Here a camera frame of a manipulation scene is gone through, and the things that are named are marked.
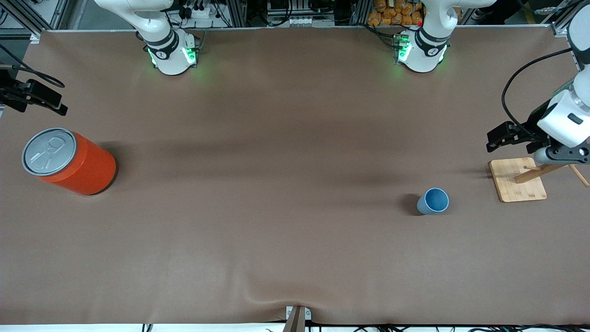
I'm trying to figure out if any camera mount post with bracket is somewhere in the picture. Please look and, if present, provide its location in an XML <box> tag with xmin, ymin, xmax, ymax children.
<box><xmin>283</xmin><ymin>305</ymin><xmax>312</xmax><ymax>332</ymax></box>

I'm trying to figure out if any brown table cover cloth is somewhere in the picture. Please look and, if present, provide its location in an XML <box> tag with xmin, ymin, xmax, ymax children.
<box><xmin>0</xmin><ymin>25</ymin><xmax>590</xmax><ymax>326</ymax></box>

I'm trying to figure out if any white power strip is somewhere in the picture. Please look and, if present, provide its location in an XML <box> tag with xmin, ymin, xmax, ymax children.
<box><xmin>266</xmin><ymin>15</ymin><xmax>336</xmax><ymax>27</ymax></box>

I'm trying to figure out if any wooden mug tree stand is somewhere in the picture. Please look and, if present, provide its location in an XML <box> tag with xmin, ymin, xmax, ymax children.
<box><xmin>489</xmin><ymin>157</ymin><xmax>590</xmax><ymax>203</ymax></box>

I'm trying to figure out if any large orange can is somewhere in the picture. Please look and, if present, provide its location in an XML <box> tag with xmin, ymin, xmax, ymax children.
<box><xmin>22</xmin><ymin>128</ymin><xmax>118</xmax><ymax>196</ymax></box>

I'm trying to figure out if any small light blue cup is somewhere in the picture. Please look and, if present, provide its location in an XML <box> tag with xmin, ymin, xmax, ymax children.
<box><xmin>417</xmin><ymin>187</ymin><xmax>450</xmax><ymax>215</ymax></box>

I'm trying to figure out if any power strip with black plugs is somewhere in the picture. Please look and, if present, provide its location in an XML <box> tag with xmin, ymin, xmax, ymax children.
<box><xmin>177</xmin><ymin>0</ymin><xmax>219</xmax><ymax>19</ymax></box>

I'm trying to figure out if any aluminium frame rail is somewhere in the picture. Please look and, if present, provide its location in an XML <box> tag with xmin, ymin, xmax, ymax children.
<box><xmin>544</xmin><ymin>0</ymin><xmax>581</xmax><ymax>37</ymax></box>
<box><xmin>0</xmin><ymin>0</ymin><xmax>70</xmax><ymax>44</ymax></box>

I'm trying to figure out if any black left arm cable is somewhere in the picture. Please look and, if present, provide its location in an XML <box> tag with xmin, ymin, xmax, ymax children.
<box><xmin>501</xmin><ymin>48</ymin><xmax>574</xmax><ymax>139</ymax></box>

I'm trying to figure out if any orange packaged snacks pile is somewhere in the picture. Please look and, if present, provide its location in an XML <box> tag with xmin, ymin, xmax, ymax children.
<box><xmin>366</xmin><ymin>0</ymin><xmax>425</xmax><ymax>27</ymax></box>

